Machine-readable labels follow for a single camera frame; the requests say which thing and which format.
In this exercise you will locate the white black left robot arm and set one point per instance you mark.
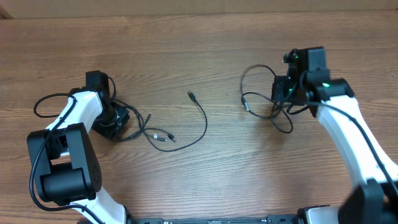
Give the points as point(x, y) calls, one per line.
point(65, 171)

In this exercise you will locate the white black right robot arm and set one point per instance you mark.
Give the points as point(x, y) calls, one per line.
point(332, 102)

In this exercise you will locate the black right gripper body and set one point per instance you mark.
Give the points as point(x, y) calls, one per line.
point(280, 90)

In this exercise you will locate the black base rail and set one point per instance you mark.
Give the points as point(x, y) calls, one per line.
point(270, 219)

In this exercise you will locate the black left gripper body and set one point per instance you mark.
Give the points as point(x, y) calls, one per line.
point(111, 121)

